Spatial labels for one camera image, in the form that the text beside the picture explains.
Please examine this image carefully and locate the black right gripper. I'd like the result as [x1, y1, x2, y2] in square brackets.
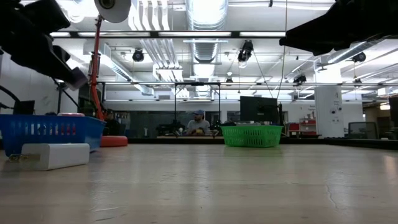
[279, 0, 398, 57]

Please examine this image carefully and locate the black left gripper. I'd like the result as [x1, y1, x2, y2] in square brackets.
[0, 0, 80, 90]

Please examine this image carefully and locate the red desk lamp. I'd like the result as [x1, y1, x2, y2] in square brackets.
[89, 0, 132, 148]

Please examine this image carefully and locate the black computer monitor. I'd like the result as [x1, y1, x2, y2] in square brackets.
[239, 95, 279, 124]
[12, 100, 35, 115]
[388, 96, 398, 124]

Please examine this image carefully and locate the white pillar with signs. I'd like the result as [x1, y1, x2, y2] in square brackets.
[313, 85, 345, 139]

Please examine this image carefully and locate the blue plastic basket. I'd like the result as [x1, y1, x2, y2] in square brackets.
[0, 114, 106, 157]

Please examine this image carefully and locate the person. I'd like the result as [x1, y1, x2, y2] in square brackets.
[185, 109, 213, 136]
[103, 109, 126, 137]

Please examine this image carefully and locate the red white storage cart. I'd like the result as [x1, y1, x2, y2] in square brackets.
[289, 117, 317, 136]

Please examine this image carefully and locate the green plastic basket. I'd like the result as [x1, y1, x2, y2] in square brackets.
[220, 124, 284, 148]

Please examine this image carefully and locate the black overhead light beam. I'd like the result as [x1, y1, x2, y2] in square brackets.
[49, 30, 287, 40]

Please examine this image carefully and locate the black overhead camera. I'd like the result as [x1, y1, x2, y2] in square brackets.
[238, 39, 254, 62]

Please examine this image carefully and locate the black table frame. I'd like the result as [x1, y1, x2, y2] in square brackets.
[0, 135, 398, 151]

